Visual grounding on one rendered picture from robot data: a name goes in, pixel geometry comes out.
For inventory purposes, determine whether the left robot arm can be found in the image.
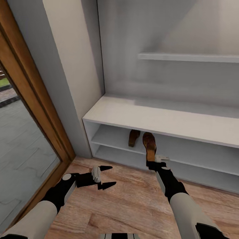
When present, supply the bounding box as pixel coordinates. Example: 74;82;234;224
0;166;117;239

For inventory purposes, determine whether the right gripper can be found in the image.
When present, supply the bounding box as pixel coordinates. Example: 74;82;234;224
146;161;166;171

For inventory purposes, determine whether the sandal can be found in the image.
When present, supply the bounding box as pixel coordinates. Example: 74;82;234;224
142;132;156;162
128;129;140;147

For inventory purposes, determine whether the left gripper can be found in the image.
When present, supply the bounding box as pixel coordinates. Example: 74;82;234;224
85;166;117;190

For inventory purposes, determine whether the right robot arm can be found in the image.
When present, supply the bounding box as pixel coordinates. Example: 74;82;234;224
146;155;229;239

